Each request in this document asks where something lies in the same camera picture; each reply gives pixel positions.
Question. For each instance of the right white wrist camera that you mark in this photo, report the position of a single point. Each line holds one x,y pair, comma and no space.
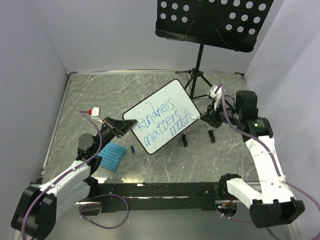
215,93

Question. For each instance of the blue marker cap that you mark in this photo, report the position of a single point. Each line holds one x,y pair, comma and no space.
132,149

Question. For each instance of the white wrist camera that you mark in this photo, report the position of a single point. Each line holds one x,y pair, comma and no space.
215,93
95,114

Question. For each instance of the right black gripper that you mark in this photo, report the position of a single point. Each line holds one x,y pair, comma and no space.
212,117

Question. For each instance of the black perforated music stand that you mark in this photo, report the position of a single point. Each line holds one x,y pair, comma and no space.
227,24

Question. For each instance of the blue studded building plate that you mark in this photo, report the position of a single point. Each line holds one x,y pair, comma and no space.
111,156

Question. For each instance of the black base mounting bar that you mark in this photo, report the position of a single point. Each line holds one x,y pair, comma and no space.
114,197

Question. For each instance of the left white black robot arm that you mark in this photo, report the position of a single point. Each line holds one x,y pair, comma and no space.
40,207

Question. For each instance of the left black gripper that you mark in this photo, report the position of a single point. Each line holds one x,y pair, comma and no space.
120,127

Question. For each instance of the white board with black frame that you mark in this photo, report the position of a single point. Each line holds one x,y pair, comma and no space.
162,116

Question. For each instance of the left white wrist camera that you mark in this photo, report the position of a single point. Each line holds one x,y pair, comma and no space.
95,114

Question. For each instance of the black whiteboard easel stand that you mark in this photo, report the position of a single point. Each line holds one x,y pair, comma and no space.
200,134

